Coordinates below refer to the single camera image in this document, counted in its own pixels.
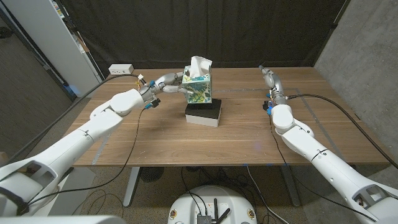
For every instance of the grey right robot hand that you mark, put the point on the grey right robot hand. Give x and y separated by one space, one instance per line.
275 87

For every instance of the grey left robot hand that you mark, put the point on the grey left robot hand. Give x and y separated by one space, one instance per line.
161 84

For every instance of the teal leaf print tissue box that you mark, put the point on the teal leaf print tissue box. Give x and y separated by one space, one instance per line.
199 90

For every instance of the white tissue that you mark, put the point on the white tissue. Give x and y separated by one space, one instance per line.
199 65

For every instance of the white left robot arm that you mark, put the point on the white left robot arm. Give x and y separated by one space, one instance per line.
93 124

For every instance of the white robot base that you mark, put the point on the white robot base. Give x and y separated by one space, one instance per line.
186 205

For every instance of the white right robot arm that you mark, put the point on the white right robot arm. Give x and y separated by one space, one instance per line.
311 146

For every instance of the blue right wrist plug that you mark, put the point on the blue right wrist plug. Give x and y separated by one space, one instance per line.
269 110

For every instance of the white power strip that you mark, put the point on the white power strip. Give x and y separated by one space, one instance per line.
121 69

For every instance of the black backdrop curtain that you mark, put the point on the black backdrop curtain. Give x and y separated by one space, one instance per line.
155 31

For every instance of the black floor fan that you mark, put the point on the black floor fan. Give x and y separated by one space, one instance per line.
151 174

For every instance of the grey table leg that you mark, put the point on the grey table leg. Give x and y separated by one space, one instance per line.
290 186

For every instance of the white table leg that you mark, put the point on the white table leg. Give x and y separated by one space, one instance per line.
130 186

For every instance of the white cabinet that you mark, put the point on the white cabinet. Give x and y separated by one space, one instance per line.
46 40

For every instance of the black antenna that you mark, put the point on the black antenna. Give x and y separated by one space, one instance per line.
215 210
224 215

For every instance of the white floor platform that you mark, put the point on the white floor platform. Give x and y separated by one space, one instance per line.
77 193

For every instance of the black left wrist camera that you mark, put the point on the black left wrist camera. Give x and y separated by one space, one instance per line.
156 103

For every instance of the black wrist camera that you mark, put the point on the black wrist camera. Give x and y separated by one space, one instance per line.
266 105
156 103

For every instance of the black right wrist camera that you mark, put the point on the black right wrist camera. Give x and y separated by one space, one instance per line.
266 105

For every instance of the black and white pedestal box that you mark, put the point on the black and white pedestal box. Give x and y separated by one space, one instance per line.
202 119

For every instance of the black round wall object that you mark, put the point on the black round wall object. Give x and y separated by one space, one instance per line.
5 32

